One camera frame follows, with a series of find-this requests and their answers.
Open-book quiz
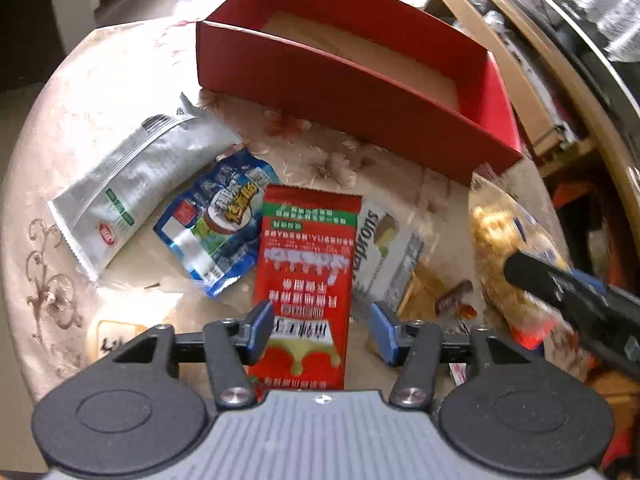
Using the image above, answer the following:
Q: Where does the small brown candy wrapper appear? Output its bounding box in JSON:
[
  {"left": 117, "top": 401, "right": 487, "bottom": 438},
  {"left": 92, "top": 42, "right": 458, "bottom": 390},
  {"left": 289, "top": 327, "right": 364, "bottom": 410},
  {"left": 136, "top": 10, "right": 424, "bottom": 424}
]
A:
[{"left": 434, "top": 280, "right": 474, "bottom": 317}]

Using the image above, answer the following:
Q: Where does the black television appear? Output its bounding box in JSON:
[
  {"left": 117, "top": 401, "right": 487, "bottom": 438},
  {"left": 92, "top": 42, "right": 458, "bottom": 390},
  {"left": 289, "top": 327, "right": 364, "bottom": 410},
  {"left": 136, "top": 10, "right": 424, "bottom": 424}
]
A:
[{"left": 505, "top": 0, "right": 640, "bottom": 161}]

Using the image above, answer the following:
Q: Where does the white wafer snack packet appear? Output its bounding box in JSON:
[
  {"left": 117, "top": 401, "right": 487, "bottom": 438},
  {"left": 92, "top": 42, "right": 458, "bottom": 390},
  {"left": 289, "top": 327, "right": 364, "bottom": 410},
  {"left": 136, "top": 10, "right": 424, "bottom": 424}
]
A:
[{"left": 350, "top": 195, "right": 426, "bottom": 323}]

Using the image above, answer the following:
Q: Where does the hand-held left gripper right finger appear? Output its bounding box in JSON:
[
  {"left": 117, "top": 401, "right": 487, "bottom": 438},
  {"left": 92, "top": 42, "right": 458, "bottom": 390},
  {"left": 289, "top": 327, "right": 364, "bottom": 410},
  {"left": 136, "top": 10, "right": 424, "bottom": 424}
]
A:
[{"left": 369, "top": 301, "right": 538, "bottom": 409}]

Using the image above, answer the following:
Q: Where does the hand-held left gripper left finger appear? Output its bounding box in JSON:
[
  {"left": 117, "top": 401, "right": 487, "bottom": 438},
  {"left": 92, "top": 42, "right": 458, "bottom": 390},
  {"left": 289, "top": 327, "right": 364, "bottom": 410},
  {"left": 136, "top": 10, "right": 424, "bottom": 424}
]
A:
[{"left": 102, "top": 301, "right": 276, "bottom": 409}]

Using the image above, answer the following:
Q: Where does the wooden tv cabinet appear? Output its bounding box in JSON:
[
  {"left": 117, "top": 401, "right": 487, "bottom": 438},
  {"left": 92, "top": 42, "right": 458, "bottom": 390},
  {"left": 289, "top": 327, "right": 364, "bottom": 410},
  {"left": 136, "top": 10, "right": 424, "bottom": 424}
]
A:
[{"left": 450, "top": 0, "right": 640, "bottom": 221}]

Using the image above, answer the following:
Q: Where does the blue snack packet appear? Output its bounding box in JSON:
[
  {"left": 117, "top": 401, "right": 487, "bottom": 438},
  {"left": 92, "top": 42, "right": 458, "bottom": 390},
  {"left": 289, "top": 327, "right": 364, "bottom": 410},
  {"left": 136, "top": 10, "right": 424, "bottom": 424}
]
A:
[{"left": 152, "top": 147, "right": 281, "bottom": 300}]

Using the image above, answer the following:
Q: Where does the white lace cloth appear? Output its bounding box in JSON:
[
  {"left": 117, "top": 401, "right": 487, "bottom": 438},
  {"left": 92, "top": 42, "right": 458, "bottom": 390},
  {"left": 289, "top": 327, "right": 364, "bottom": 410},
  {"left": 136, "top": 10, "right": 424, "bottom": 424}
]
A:
[{"left": 545, "top": 0, "right": 640, "bottom": 61}]

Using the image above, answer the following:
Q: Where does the clear bag of yellow snacks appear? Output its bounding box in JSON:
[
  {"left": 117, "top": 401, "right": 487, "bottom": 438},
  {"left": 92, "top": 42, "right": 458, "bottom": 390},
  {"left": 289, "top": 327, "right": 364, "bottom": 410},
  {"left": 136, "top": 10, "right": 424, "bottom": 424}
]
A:
[{"left": 467, "top": 172, "right": 596, "bottom": 381}]

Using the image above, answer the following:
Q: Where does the red cardboard box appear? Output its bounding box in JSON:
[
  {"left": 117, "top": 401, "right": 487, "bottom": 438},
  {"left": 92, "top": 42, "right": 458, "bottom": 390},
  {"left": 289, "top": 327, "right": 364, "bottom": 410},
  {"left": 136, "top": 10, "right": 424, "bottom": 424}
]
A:
[{"left": 195, "top": 0, "right": 524, "bottom": 187}]

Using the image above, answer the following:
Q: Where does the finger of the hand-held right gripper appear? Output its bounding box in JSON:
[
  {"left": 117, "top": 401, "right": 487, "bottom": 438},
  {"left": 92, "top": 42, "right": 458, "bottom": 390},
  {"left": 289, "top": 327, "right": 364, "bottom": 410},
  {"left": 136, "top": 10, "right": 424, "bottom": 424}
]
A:
[
  {"left": 570, "top": 269, "right": 640, "bottom": 312},
  {"left": 504, "top": 252, "right": 640, "bottom": 373}
]

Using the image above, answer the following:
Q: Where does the silver snack packet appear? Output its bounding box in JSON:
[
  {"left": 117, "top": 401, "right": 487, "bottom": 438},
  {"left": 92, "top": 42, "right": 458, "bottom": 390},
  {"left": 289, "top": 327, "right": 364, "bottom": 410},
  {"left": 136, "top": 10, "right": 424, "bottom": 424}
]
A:
[{"left": 47, "top": 92, "right": 243, "bottom": 282}]

